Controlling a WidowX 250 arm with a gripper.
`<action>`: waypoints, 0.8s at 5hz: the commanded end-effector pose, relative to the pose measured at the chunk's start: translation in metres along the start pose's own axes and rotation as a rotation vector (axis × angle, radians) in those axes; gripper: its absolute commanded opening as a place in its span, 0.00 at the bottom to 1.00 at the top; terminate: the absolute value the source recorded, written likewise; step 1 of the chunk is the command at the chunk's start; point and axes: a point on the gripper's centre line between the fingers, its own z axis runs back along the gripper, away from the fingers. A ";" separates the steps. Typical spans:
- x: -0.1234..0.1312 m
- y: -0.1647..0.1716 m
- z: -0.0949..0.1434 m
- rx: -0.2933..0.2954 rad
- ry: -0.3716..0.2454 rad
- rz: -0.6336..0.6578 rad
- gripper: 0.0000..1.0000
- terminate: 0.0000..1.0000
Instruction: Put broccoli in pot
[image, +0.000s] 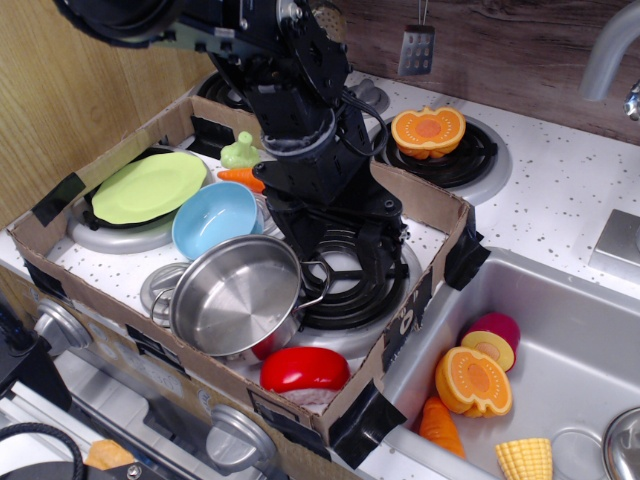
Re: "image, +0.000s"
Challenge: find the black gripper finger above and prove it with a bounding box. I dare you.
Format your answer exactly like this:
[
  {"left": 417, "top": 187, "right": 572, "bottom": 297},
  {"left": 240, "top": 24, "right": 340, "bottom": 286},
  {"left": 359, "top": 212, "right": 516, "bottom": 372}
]
[
  {"left": 267, "top": 195, "right": 326, "bottom": 261},
  {"left": 355, "top": 219, "right": 406, "bottom": 286}
]

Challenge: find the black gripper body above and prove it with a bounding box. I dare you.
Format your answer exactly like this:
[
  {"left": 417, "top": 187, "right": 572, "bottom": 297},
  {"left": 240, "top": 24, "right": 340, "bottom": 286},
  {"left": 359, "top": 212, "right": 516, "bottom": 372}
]
[{"left": 257, "top": 105, "right": 402, "bottom": 228}]

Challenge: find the light green toy broccoli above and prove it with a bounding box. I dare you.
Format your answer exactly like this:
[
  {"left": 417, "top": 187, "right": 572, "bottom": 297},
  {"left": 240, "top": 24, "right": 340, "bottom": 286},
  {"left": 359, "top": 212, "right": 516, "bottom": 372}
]
[{"left": 220, "top": 131, "right": 260, "bottom": 169}]

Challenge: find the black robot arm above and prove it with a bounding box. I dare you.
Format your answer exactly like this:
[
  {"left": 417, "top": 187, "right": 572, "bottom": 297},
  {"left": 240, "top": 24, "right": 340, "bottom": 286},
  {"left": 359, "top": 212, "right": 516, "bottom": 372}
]
[{"left": 57, "top": 1, "right": 405, "bottom": 284}]

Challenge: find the stainless steel pot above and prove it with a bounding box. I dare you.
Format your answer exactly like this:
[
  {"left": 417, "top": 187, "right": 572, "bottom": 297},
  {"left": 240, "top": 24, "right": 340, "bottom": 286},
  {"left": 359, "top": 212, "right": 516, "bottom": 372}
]
[{"left": 154, "top": 234, "right": 332, "bottom": 365}]

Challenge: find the silver pot lid in sink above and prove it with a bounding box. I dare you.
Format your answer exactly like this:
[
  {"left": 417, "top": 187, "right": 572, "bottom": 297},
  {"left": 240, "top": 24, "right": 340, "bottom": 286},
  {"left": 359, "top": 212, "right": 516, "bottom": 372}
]
[{"left": 602, "top": 407, "right": 639, "bottom": 480}]

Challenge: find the front right black burner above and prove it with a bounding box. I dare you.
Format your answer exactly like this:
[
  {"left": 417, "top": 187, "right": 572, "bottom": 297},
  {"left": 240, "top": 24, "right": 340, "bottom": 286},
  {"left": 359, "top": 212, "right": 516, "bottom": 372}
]
[{"left": 289, "top": 229, "right": 422, "bottom": 360}]

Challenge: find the black burner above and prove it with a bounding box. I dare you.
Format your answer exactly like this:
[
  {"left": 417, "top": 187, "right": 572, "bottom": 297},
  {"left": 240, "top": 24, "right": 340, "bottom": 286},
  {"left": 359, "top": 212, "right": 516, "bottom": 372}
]
[
  {"left": 369, "top": 117, "right": 512, "bottom": 206},
  {"left": 289, "top": 229, "right": 422, "bottom": 360}
]

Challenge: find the orange toy carrot on stove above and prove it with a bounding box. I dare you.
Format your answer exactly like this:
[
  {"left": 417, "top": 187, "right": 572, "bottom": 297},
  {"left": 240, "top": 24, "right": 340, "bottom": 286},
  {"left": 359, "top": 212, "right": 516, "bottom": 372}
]
[{"left": 217, "top": 168, "right": 265, "bottom": 194}]

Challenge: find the silver stove knob top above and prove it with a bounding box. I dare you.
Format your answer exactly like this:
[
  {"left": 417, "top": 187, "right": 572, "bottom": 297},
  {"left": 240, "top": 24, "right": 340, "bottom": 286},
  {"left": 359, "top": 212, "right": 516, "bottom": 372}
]
[{"left": 349, "top": 78, "right": 390, "bottom": 115}]

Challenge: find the light blue bowl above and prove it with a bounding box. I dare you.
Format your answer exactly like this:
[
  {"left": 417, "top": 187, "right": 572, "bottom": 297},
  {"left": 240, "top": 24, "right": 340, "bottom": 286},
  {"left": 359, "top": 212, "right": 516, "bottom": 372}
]
[{"left": 172, "top": 181, "right": 264, "bottom": 260}]

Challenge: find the orange pumpkin half on burner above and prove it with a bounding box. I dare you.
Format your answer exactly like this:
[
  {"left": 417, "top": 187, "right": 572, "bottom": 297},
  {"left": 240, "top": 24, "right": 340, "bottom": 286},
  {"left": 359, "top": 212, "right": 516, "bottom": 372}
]
[{"left": 391, "top": 107, "right": 467, "bottom": 160}]

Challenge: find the back right black burner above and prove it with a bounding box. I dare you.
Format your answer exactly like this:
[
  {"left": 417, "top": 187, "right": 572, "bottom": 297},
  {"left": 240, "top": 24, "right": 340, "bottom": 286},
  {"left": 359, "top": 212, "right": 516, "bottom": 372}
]
[{"left": 369, "top": 117, "right": 512, "bottom": 206}]

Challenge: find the hanging metal spatula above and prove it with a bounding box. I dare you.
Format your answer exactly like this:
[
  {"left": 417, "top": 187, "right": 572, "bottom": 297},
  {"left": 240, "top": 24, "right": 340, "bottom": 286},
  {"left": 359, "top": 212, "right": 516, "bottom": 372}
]
[{"left": 397, "top": 0, "right": 436, "bottom": 77}]

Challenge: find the hanging metal strainer ladle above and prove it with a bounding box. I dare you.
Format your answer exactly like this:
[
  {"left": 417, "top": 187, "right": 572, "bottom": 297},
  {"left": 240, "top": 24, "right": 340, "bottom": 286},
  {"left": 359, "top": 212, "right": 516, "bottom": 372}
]
[{"left": 310, "top": 1, "right": 348, "bottom": 53}]

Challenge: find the red peach half toy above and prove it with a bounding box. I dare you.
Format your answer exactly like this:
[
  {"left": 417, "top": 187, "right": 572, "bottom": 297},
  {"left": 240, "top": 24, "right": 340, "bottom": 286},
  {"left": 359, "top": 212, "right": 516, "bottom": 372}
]
[{"left": 460, "top": 312, "right": 521, "bottom": 372}]

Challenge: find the red toy cheese wheel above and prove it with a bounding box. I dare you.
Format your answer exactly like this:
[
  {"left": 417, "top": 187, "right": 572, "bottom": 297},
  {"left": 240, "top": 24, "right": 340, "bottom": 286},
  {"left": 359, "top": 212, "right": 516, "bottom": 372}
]
[{"left": 260, "top": 347, "right": 351, "bottom": 405}]

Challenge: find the light green plate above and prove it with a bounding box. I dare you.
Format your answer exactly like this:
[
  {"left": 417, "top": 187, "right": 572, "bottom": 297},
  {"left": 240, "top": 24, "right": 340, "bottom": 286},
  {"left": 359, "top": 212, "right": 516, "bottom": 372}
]
[{"left": 91, "top": 152, "right": 208, "bottom": 225}]

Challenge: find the front left burner under plate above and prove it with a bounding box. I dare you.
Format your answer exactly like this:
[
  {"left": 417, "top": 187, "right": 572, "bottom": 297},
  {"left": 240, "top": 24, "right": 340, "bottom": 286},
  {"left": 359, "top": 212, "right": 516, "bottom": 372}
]
[{"left": 66, "top": 145, "right": 221, "bottom": 255}]

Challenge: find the silver knob inside fence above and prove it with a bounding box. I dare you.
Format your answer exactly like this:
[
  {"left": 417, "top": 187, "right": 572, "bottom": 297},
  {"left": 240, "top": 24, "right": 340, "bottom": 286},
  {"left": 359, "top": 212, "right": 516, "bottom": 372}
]
[{"left": 139, "top": 262, "right": 190, "bottom": 328}]

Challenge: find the orange pumpkin half in sink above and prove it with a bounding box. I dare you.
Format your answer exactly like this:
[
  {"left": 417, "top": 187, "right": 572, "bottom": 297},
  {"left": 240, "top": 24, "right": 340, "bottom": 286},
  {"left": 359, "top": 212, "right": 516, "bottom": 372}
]
[{"left": 435, "top": 347, "right": 513, "bottom": 418}]

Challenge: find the cardboard fence with black tape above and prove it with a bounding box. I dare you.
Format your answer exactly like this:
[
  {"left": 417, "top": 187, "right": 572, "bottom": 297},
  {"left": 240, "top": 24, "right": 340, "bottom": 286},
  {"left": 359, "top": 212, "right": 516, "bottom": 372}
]
[{"left": 9, "top": 96, "right": 478, "bottom": 469}]

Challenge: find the orange toy carrot in sink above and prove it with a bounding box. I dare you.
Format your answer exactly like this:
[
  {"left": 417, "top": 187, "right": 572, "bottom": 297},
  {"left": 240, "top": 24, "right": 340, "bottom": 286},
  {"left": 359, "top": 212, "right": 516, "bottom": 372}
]
[{"left": 418, "top": 396, "right": 466, "bottom": 459}]

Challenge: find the silver oven knob right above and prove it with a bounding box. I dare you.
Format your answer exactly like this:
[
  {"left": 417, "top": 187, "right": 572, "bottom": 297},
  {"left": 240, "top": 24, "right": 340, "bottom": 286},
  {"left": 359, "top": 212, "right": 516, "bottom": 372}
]
[{"left": 206, "top": 404, "right": 276, "bottom": 475}]

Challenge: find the silver oven knob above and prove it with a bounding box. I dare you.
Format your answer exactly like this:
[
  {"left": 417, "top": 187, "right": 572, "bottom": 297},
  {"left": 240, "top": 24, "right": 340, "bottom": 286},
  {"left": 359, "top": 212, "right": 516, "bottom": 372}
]
[
  {"left": 35, "top": 299, "right": 92, "bottom": 357},
  {"left": 206, "top": 404, "right": 276, "bottom": 475}
]

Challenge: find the silver sink basin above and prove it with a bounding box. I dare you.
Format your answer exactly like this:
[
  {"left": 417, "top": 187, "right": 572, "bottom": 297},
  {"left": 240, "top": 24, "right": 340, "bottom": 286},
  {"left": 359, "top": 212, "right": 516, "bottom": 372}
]
[{"left": 363, "top": 249, "right": 639, "bottom": 479}]

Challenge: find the silver oven knob left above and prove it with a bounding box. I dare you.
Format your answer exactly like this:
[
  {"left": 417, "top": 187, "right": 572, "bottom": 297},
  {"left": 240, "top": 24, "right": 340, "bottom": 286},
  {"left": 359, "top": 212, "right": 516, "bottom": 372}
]
[{"left": 35, "top": 299, "right": 92, "bottom": 357}]

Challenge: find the yellow toy corn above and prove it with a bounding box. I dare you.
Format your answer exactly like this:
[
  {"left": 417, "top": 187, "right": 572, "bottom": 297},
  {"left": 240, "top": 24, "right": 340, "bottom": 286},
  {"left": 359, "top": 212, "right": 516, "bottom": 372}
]
[{"left": 495, "top": 438, "right": 553, "bottom": 480}]

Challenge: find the orange object bottom left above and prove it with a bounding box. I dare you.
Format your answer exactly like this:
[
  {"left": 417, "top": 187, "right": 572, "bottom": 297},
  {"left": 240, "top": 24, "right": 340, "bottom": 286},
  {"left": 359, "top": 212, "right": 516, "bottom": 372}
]
[{"left": 84, "top": 439, "right": 135, "bottom": 471}]

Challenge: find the silver faucet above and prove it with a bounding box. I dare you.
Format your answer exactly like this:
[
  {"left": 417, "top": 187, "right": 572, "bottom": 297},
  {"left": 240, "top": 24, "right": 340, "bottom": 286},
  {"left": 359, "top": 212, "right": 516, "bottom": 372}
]
[{"left": 579, "top": 1, "right": 639, "bottom": 102}]

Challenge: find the black cable bottom left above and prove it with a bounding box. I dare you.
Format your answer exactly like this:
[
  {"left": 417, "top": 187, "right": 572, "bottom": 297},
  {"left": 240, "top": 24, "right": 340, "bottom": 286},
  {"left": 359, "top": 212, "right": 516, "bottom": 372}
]
[{"left": 0, "top": 422, "right": 85, "bottom": 480}]

